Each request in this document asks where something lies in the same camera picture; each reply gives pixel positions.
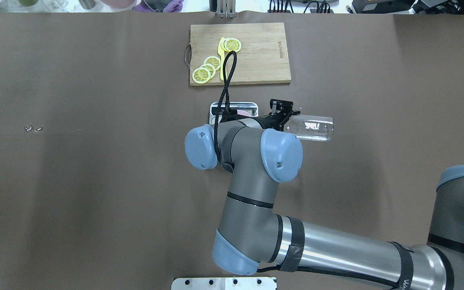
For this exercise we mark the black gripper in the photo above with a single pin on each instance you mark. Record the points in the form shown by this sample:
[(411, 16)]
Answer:
[(271, 122)]

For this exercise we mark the glass sauce bottle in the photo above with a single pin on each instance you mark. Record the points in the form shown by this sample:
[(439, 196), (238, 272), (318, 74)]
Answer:
[(308, 127)]

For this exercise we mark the pink plastic cup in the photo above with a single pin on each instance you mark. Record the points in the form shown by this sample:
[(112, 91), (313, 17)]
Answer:
[(244, 113)]

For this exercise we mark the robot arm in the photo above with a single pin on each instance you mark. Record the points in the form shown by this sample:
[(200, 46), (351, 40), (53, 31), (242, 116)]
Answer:
[(260, 153)]

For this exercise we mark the silver kitchen scale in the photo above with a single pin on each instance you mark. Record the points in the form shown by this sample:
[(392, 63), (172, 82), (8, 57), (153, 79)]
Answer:
[(243, 108)]

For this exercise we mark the wooden cutting board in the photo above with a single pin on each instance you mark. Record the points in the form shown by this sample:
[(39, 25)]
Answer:
[(262, 59)]

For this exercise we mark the lemon slice middle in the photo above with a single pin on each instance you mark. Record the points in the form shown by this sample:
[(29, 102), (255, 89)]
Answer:
[(210, 68)]

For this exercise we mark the lemon slice by blade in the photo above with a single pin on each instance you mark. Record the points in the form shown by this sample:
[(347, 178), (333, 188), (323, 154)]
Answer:
[(231, 44)]

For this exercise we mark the yellow plastic knife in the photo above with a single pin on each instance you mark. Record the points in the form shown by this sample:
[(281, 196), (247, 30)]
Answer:
[(221, 53)]

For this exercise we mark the lemon slice near knife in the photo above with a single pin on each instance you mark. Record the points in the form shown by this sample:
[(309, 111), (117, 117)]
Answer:
[(214, 61)]

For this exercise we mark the purple cloth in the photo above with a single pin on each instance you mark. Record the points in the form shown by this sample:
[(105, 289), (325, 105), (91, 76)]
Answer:
[(167, 6)]

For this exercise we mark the pink bowl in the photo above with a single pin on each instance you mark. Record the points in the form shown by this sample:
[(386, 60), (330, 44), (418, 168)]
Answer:
[(119, 4)]

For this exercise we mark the small metal debris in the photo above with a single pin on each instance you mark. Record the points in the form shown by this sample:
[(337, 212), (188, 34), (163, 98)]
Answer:
[(30, 127)]

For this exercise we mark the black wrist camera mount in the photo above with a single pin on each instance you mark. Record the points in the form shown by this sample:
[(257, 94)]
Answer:
[(228, 116)]

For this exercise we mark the aluminium frame post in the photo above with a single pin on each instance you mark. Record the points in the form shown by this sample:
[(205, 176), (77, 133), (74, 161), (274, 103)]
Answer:
[(225, 9)]

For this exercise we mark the white camera pole base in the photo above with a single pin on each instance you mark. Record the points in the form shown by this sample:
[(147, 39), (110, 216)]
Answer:
[(225, 283)]

